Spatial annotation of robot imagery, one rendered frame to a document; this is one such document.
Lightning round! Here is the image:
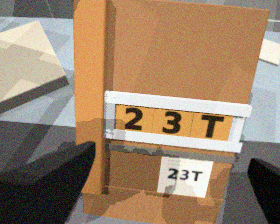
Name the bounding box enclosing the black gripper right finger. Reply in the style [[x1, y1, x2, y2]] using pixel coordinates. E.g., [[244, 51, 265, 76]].
[[248, 158, 280, 224]]

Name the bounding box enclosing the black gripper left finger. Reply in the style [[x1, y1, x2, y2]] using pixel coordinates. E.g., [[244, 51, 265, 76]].
[[0, 141, 96, 224]]

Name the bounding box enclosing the brown board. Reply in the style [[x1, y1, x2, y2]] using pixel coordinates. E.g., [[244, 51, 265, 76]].
[[73, 0, 270, 224]]

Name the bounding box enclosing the beige rectangular block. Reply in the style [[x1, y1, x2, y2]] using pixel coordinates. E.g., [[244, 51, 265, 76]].
[[0, 20, 70, 114]]

